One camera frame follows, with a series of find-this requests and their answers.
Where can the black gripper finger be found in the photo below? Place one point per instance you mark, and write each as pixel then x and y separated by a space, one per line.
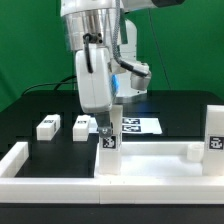
pixel 104 124

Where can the white U-shaped obstacle fence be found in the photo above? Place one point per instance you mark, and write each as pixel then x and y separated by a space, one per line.
pixel 103 189

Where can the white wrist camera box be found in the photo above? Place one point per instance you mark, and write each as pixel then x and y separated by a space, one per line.
pixel 140 76

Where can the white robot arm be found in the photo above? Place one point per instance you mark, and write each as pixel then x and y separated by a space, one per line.
pixel 95 30

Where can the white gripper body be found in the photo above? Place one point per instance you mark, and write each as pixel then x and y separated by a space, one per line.
pixel 95 89

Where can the white square desk top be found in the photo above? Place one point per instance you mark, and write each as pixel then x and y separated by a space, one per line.
pixel 162 159

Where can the fiducial marker sheet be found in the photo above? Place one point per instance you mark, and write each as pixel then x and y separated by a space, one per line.
pixel 139 126

